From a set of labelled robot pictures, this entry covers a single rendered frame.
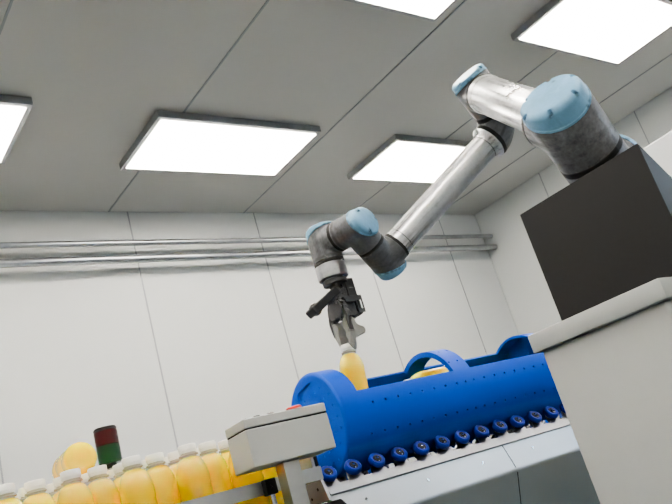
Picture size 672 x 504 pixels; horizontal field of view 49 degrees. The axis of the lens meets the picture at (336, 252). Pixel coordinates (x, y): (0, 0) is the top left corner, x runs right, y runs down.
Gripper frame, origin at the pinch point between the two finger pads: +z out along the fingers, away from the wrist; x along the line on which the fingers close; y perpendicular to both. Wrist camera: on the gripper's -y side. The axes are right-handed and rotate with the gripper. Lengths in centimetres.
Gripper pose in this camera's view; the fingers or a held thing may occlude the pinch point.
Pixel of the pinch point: (347, 347)
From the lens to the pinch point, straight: 209.6
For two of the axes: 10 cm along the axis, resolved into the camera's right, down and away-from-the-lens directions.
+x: -4.9, 4.0, 7.7
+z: 2.7, 9.1, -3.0
